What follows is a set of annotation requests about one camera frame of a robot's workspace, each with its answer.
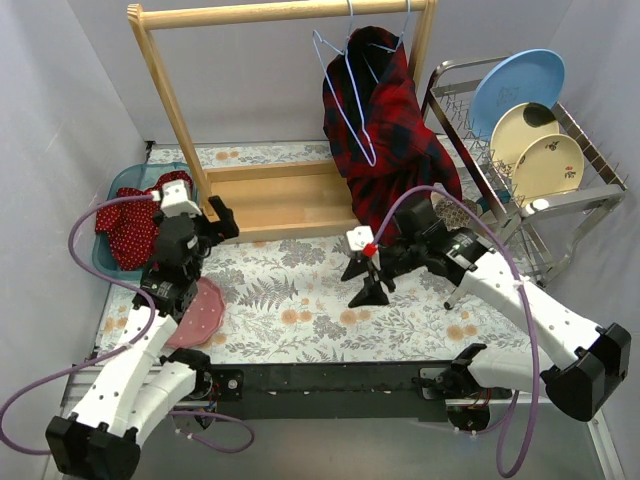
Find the cream plate floral print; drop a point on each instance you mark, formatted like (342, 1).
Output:
(553, 164)

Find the wooden clothes rack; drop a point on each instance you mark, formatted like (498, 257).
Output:
(248, 73)

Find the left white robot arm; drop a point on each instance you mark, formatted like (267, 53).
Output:
(155, 363)

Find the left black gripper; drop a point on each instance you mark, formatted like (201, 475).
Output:
(208, 226)

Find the floral table mat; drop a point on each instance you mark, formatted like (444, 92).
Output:
(286, 302)

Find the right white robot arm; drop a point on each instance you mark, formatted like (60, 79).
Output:
(575, 362)

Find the cream plate black spot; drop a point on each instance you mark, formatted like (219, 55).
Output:
(516, 130)

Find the patterned bowl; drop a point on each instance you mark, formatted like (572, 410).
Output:
(452, 215)

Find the red polka dot cloth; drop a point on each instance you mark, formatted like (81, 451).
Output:
(128, 226)

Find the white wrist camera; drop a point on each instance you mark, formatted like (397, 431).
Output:
(174, 199)
(360, 241)

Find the blue plate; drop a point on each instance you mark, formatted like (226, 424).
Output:
(535, 75)

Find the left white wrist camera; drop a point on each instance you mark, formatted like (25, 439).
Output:
(174, 199)

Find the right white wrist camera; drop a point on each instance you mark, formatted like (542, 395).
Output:
(360, 241)

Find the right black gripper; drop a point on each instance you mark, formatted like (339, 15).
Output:
(379, 270)

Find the metal dish rack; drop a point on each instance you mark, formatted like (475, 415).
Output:
(546, 232)

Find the red plaid skirt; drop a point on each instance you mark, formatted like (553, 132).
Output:
(409, 154)

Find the teal plastic basket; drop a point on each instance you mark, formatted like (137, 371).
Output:
(139, 176)

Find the pink polka dot plate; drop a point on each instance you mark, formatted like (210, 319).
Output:
(203, 317)

